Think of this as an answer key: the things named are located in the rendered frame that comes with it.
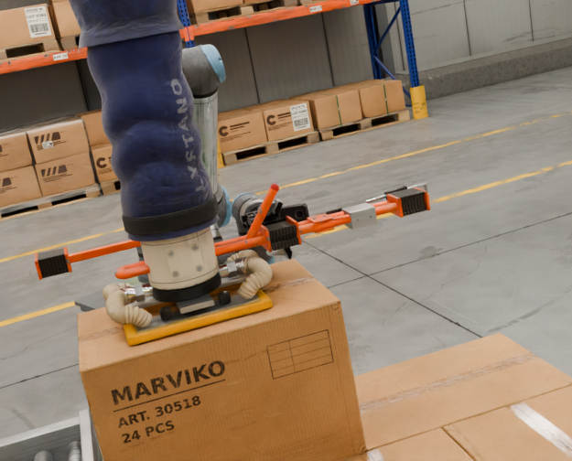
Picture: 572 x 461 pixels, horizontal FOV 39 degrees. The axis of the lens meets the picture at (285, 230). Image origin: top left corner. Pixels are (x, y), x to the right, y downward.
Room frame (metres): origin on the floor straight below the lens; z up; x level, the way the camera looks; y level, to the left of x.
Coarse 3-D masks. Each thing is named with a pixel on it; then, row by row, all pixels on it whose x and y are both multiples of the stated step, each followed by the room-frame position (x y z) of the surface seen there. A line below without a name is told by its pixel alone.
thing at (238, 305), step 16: (224, 304) 1.78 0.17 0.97; (240, 304) 1.77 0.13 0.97; (256, 304) 1.76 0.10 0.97; (272, 304) 1.77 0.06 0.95; (160, 320) 1.75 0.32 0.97; (176, 320) 1.73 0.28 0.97; (192, 320) 1.73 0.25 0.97; (208, 320) 1.73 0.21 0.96; (128, 336) 1.70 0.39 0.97; (144, 336) 1.70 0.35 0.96; (160, 336) 1.71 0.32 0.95
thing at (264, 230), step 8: (288, 216) 1.97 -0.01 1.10; (264, 224) 1.97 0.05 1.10; (272, 224) 1.96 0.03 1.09; (280, 224) 1.95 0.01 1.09; (288, 224) 1.94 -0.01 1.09; (296, 224) 1.90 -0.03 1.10; (264, 232) 1.89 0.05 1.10; (272, 232) 1.88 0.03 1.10; (280, 232) 1.88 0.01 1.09; (288, 232) 1.89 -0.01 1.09; (296, 232) 1.90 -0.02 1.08; (272, 240) 1.88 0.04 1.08; (280, 240) 1.89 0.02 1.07; (288, 240) 1.89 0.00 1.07; (296, 240) 1.89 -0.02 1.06; (264, 248) 1.92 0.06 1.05; (272, 248) 1.88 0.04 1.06; (280, 248) 1.88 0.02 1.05
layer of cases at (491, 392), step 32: (448, 352) 2.20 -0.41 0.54; (480, 352) 2.16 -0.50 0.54; (512, 352) 2.13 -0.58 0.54; (384, 384) 2.08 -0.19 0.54; (416, 384) 2.04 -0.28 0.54; (448, 384) 2.01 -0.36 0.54; (480, 384) 1.97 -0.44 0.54; (512, 384) 1.94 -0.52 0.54; (544, 384) 1.91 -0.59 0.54; (384, 416) 1.90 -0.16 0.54; (416, 416) 1.87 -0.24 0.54; (448, 416) 1.84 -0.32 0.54; (480, 416) 1.81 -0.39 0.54; (512, 416) 1.78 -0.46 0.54; (544, 416) 1.76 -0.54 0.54; (384, 448) 1.75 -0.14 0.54; (416, 448) 1.72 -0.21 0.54; (448, 448) 1.70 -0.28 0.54; (480, 448) 1.67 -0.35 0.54; (512, 448) 1.65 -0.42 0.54; (544, 448) 1.62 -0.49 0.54
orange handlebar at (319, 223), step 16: (384, 208) 1.97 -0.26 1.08; (304, 224) 1.96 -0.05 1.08; (320, 224) 1.93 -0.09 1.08; (336, 224) 1.94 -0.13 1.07; (128, 240) 2.10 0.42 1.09; (240, 240) 1.92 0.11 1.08; (256, 240) 1.89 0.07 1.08; (80, 256) 2.06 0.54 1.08; (96, 256) 2.07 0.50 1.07; (128, 272) 1.81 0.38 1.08; (144, 272) 1.82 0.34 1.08
